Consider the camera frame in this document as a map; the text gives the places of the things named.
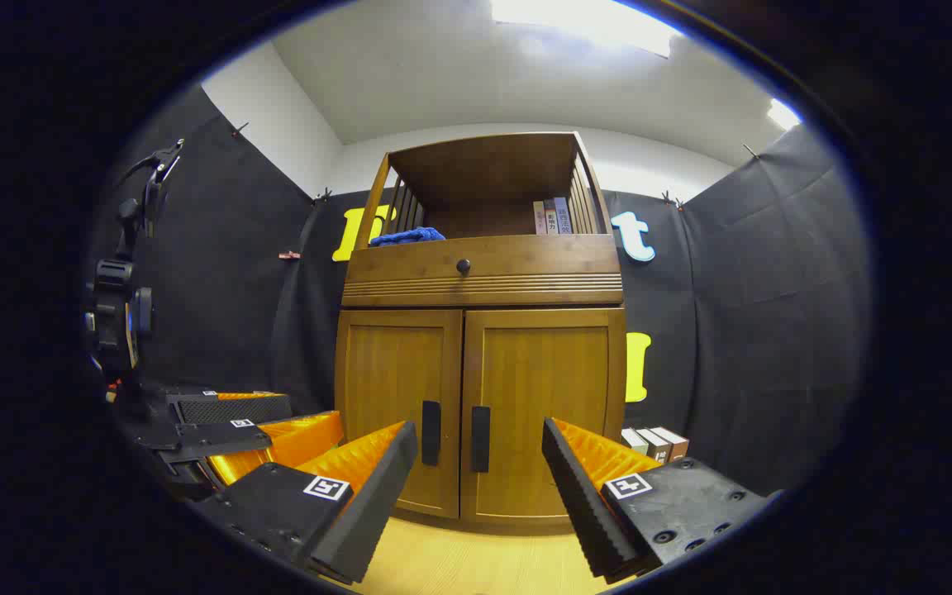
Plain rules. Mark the wooden double-door shoe cabinet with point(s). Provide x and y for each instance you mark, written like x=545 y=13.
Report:
x=484 y=169

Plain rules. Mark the small white box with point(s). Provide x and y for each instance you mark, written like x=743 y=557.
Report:
x=633 y=440

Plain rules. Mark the brown book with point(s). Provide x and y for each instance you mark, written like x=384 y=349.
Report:
x=550 y=219

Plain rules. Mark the small ceiling light panel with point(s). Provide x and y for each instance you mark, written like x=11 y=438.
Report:
x=783 y=114

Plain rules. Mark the pink book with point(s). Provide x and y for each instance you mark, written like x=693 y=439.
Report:
x=539 y=219

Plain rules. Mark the wooden cabinet drawer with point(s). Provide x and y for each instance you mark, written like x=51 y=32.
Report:
x=525 y=268

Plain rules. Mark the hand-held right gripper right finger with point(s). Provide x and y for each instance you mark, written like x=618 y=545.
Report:
x=579 y=504

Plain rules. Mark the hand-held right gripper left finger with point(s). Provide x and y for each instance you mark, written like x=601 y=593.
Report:
x=360 y=512

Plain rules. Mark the black backdrop cloth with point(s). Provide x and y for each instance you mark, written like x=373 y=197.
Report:
x=773 y=314

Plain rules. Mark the blue cloth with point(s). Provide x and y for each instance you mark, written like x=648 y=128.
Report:
x=406 y=236

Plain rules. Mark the wooden shoe cabinet door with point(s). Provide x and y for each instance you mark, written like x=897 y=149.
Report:
x=389 y=372
x=550 y=372

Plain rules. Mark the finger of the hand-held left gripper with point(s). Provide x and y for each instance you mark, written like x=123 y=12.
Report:
x=195 y=440
x=228 y=407

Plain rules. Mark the large ceiling light panel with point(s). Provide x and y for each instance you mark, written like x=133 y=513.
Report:
x=583 y=21

